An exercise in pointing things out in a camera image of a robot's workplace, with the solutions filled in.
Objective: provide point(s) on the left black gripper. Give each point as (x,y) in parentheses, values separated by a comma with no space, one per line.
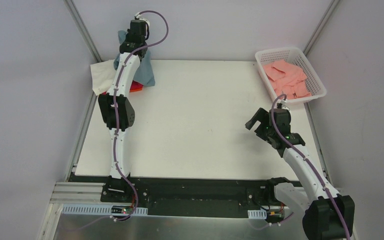
(131,46)

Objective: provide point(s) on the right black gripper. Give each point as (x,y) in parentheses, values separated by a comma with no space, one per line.
(262,122)

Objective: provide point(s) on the blue-grey t-shirt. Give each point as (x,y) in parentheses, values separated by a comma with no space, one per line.
(144,74)

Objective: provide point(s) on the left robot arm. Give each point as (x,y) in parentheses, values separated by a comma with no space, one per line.
(116,110)

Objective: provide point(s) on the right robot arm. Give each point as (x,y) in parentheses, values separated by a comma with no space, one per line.
(325,213)

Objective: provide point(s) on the red folded t-shirt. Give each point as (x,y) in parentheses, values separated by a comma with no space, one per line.
(135,86)

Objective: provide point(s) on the white folded t-shirt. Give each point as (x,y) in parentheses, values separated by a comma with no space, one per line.
(102,74)

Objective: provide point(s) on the orange folded t-shirt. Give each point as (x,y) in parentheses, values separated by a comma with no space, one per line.
(135,90)

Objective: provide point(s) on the pink t-shirt in basket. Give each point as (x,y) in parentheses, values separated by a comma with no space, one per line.
(286,78)

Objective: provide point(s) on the white plastic basket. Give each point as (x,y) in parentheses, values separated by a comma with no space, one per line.
(294,56)

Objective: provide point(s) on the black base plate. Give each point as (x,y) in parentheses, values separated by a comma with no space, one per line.
(183,197)

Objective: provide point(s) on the right white cable duct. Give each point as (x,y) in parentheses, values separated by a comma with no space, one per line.
(259,214)

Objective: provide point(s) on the white cable duct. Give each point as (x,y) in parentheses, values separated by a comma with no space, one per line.
(103,210)
(259,214)

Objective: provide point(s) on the aluminium frame rail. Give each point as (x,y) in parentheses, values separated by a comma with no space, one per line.
(76,193)

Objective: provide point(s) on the left white cable duct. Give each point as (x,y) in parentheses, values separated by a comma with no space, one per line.
(103,210)

